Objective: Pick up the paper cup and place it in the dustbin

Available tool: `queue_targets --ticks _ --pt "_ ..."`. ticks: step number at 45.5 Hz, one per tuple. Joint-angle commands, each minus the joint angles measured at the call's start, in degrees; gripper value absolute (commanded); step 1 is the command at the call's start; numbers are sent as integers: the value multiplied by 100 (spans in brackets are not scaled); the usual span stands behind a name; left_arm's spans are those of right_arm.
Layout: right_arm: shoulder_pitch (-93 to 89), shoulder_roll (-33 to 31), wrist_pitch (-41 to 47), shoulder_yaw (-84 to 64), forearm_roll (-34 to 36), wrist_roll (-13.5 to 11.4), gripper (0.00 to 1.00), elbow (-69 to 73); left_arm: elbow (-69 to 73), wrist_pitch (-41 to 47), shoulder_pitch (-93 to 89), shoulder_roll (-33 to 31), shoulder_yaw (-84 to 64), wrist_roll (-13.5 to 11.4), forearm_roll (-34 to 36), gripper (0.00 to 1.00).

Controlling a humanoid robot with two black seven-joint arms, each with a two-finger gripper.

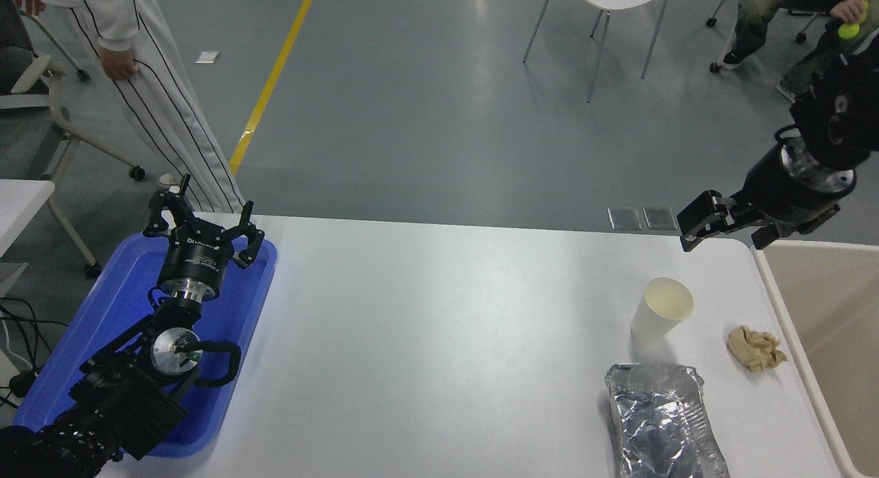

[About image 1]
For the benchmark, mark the person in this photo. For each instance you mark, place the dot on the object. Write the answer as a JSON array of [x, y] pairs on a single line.
[[165, 100], [755, 14]]

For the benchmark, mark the person's left hand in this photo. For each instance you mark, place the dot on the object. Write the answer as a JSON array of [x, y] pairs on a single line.
[[118, 62]]

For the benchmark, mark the small white side table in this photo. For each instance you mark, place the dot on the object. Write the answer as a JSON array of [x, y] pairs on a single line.
[[20, 203]]

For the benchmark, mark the person's hand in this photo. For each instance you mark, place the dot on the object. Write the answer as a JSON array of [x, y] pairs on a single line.
[[850, 11]]

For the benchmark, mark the metal floor plate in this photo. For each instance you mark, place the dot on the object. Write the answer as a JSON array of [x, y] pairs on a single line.
[[625, 219], [660, 218]]

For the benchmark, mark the silver foil tray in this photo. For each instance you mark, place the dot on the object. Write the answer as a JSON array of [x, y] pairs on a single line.
[[663, 423]]

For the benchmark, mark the small green object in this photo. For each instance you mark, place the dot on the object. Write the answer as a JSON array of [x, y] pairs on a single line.
[[849, 31]]

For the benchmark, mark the white paper scrap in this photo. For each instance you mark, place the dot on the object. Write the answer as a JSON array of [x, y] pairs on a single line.
[[207, 57]]

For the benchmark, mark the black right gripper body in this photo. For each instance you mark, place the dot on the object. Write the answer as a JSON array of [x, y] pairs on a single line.
[[776, 189]]

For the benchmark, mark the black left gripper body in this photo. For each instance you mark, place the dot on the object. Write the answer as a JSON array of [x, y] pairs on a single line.
[[196, 262]]

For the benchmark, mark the black power plug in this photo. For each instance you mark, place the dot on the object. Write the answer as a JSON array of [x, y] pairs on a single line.
[[22, 383]]

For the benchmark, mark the large pale bin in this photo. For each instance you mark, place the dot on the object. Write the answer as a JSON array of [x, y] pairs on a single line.
[[838, 327]]

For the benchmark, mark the white paper cup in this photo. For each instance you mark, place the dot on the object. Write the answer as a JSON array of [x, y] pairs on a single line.
[[658, 310]]

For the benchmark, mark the blue plastic tray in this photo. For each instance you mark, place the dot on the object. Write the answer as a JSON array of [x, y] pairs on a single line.
[[103, 313]]

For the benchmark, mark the grey white-framed rolling chair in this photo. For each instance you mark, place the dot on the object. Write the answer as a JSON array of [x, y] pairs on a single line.
[[41, 80]]

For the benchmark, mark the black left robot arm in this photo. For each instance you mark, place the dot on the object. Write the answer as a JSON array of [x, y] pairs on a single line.
[[123, 395]]

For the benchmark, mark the crumpled tan paper ball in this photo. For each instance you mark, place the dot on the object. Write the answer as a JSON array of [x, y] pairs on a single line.
[[754, 347]]

